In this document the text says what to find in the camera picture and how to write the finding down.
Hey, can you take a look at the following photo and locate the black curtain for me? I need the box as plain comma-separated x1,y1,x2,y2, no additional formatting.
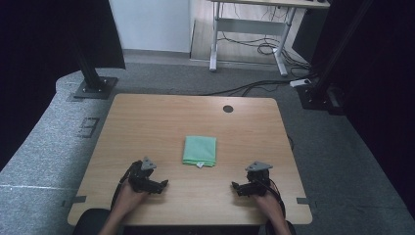
0,0,127,172
308,0,415,219

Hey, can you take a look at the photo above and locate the black metal stand slanted brace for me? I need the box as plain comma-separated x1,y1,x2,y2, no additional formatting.
295,0,376,113

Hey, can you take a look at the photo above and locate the person's left leg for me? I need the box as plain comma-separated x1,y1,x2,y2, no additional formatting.
71,208,113,235

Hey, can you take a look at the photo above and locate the person's leg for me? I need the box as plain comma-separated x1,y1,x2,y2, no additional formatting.
263,218,299,235
71,208,113,235

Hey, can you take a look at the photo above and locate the green towel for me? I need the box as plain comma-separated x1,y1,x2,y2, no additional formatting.
181,135,218,168

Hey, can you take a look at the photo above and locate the left hand-held gripper black cable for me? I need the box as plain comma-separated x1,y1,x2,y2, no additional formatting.
110,161,139,212

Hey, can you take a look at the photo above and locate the black computer case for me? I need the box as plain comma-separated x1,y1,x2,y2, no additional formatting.
291,7,324,63

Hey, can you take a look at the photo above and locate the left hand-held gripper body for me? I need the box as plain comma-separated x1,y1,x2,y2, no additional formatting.
127,156,159,194

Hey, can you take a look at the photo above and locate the black metal stand square base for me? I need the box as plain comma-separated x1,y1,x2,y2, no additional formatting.
71,30,119,101

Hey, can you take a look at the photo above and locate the long black floor cable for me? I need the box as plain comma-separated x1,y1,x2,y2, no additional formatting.
199,77,297,98

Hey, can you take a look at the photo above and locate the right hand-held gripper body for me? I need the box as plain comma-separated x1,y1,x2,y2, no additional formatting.
244,160,274,198

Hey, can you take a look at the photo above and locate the white metal frame desk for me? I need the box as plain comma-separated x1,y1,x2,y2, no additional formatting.
207,0,331,78

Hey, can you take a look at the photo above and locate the dark floor socket plate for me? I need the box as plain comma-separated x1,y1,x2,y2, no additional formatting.
77,116,101,139

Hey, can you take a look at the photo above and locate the person's right leg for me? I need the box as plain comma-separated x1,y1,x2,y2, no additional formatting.
263,218,299,235

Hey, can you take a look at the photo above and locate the tangle of black floor cables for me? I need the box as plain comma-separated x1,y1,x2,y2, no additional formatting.
217,3,315,73

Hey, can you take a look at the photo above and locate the white power strip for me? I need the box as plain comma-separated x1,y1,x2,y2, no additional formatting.
289,77,313,89

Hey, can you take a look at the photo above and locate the person's right hand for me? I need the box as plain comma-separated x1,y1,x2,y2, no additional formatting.
254,189,284,219

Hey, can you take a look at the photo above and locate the right hand-held gripper black cable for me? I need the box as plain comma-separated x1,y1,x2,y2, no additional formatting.
266,177,289,220

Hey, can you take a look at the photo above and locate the person's left hand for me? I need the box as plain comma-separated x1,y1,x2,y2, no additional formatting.
113,179,149,213

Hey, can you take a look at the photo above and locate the hand-held gripper black cable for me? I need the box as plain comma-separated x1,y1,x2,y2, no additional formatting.
266,177,289,220
110,161,139,212

